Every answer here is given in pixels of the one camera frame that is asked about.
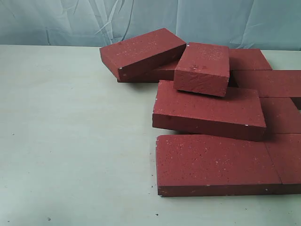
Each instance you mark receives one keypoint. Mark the light fabric backdrop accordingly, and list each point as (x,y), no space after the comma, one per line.
(265,24)

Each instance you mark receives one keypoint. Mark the small top red brick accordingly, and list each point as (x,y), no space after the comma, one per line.
(204,69)

